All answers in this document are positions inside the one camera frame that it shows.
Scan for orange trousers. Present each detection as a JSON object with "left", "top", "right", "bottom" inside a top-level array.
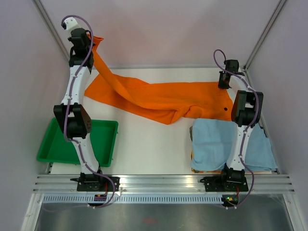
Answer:
[{"left": 84, "top": 36, "right": 233, "bottom": 125}]

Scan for aluminium frame post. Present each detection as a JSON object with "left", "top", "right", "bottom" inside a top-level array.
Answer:
[
  {"left": 243, "top": 0, "right": 288, "bottom": 72},
  {"left": 32, "top": 0, "right": 69, "bottom": 61}
]

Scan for right aluminium frame post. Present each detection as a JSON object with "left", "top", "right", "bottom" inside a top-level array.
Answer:
[{"left": 243, "top": 0, "right": 288, "bottom": 72}]

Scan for light blue folded trousers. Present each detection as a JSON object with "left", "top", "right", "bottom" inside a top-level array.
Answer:
[{"left": 191, "top": 117, "right": 279, "bottom": 172}]

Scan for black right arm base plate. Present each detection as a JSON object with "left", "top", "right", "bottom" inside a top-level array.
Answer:
[{"left": 200, "top": 176, "right": 249, "bottom": 192}]

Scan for perforated white cable duct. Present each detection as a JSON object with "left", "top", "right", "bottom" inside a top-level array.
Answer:
[{"left": 43, "top": 193, "right": 223, "bottom": 204}]

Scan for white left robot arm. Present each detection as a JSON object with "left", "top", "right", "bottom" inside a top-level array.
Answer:
[{"left": 53, "top": 15, "right": 105, "bottom": 191}]

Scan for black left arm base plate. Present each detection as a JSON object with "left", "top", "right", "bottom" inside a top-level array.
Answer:
[{"left": 70, "top": 174, "right": 113, "bottom": 192}]

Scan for green plastic tray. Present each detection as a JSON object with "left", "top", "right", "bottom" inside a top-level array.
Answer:
[{"left": 37, "top": 118, "right": 118, "bottom": 167}]

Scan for left aluminium frame post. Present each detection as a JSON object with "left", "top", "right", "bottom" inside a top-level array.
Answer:
[{"left": 32, "top": 0, "right": 69, "bottom": 61}]

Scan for aluminium front rail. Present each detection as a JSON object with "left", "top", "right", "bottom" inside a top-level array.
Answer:
[{"left": 32, "top": 174, "right": 295, "bottom": 194}]

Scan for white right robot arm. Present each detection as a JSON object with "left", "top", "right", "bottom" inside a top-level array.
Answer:
[{"left": 218, "top": 59, "right": 263, "bottom": 191}]

